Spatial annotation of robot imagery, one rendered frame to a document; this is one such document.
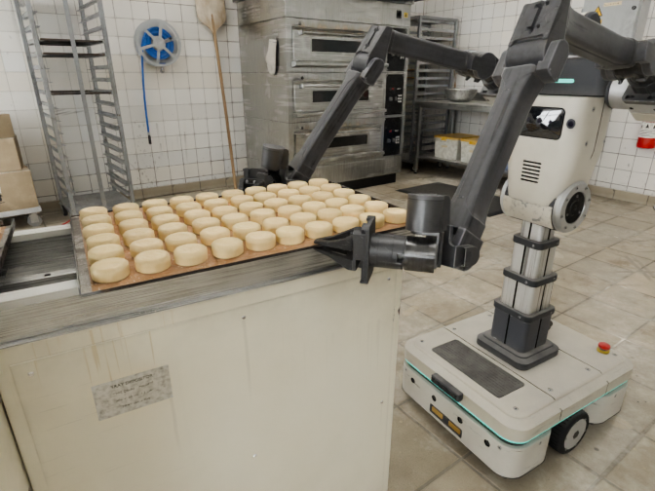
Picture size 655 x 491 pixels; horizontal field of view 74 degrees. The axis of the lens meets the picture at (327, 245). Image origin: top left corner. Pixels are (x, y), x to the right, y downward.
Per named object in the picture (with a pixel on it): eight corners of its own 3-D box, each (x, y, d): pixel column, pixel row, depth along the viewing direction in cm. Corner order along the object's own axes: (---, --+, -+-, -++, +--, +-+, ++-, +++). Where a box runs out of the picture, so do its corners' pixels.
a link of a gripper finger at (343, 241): (309, 275, 74) (364, 281, 72) (308, 235, 71) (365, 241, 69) (320, 259, 80) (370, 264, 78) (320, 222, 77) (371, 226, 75)
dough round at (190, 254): (173, 268, 65) (171, 255, 65) (176, 255, 70) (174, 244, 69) (207, 265, 66) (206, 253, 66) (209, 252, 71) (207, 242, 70)
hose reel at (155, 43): (187, 139, 454) (173, 21, 414) (193, 141, 441) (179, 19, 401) (146, 142, 432) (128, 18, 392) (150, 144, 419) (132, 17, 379)
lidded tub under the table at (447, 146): (430, 156, 546) (432, 134, 536) (455, 152, 570) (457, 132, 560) (453, 161, 516) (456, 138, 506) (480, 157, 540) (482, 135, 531)
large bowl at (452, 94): (436, 101, 522) (437, 89, 517) (457, 100, 543) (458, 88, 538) (462, 103, 493) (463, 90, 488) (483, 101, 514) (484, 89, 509)
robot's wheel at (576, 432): (548, 414, 140) (565, 426, 135) (578, 395, 147) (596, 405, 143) (540, 451, 146) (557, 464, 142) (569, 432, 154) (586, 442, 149)
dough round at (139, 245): (171, 251, 71) (169, 241, 71) (144, 262, 67) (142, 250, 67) (150, 245, 74) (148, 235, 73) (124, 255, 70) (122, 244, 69)
